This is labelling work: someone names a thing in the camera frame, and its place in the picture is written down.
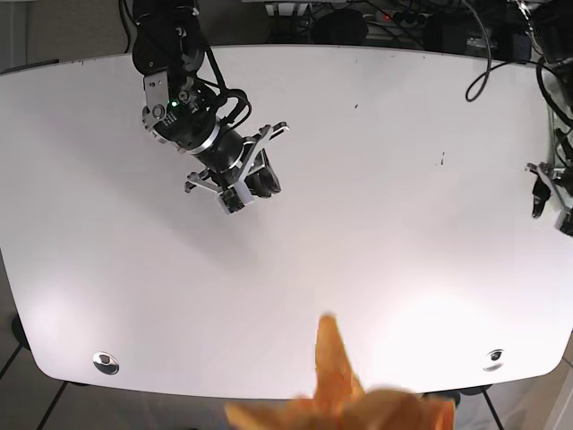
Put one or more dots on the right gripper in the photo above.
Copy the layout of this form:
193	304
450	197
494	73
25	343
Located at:
201	124

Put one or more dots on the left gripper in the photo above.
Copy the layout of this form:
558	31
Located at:
554	179

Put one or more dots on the orange T-shirt black script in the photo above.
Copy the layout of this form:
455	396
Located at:
340	401

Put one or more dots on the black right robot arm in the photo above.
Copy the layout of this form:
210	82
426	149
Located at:
169	37

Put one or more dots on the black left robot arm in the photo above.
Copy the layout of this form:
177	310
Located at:
550	28

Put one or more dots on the right silver table grommet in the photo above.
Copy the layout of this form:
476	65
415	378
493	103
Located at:
494	360

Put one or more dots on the silver table grommet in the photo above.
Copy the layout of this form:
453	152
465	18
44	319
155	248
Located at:
494	360
105	363

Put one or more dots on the black round stand base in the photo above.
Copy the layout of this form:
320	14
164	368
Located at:
453	396

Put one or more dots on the left silver table grommet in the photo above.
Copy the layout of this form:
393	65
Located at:
105	363

